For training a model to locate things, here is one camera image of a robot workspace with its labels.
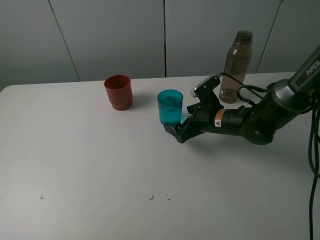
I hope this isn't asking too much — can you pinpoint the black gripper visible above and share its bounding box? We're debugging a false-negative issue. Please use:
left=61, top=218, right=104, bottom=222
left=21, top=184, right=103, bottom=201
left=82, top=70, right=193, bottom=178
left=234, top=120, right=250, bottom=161
left=164, top=103, right=247, bottom=144

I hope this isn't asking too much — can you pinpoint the teal transparent plastic cup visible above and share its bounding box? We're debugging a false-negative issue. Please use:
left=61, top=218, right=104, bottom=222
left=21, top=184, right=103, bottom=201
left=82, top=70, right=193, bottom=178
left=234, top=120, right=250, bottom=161
left=157, top=89, right=184, bottom=125

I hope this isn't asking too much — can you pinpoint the smoky transparent water bottle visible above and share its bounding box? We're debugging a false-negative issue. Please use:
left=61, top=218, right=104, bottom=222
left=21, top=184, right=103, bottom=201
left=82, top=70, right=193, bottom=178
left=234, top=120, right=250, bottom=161
left=219, top=30, right=253, bottom=104

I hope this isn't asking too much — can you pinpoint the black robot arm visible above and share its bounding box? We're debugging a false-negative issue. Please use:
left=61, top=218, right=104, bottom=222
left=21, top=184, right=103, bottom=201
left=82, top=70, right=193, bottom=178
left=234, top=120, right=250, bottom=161
left=164, top=48, right=320, bottom=145

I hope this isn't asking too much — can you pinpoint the red plastic cup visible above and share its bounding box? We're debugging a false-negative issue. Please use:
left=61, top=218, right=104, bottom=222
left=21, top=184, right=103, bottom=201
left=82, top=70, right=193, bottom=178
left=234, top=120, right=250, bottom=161
left=104, top=74, right=133, bottom=111

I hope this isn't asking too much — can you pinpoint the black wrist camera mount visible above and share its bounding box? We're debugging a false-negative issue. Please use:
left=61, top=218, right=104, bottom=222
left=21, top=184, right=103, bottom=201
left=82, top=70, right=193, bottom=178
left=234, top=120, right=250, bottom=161
left=190, top=74, right=224, bottom=111

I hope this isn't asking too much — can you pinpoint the black cable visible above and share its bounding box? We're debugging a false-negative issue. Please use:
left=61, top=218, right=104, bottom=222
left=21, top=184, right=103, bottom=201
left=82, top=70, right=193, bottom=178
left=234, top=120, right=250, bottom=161
left=219, top=72, right=320, bottom=240

